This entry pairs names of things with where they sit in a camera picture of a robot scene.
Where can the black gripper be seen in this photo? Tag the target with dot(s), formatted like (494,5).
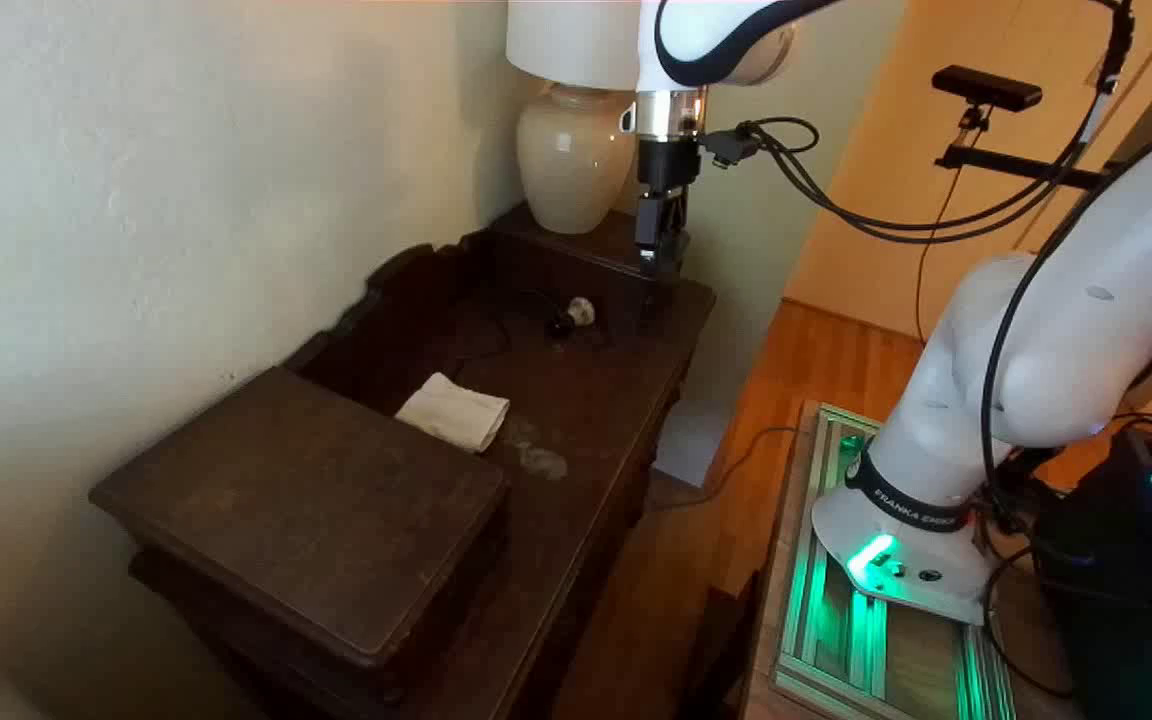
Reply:
(668,164)

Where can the black computer blue light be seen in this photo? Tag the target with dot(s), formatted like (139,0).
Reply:
(1130,585)

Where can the white towel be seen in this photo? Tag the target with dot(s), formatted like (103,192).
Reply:
(455,410)

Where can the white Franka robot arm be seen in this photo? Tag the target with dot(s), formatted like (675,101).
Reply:
(1071,333)

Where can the dark wooden lidded box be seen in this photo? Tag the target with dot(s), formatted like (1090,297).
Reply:
(309,515)

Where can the dark wooden dresser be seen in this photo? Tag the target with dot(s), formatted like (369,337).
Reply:
(562,443)

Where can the beige ceramic lamp white shade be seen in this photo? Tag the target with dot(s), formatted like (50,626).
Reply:
(575,162)

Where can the black exterior camera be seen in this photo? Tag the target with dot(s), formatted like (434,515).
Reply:
(985,87)

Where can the dark wooden box under lamp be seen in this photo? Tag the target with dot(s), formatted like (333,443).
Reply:
(576,263)

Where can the black camera stand bar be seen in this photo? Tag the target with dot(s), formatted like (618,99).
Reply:
(1019,162)

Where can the robot base platform green light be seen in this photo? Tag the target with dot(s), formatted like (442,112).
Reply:
(858,640)

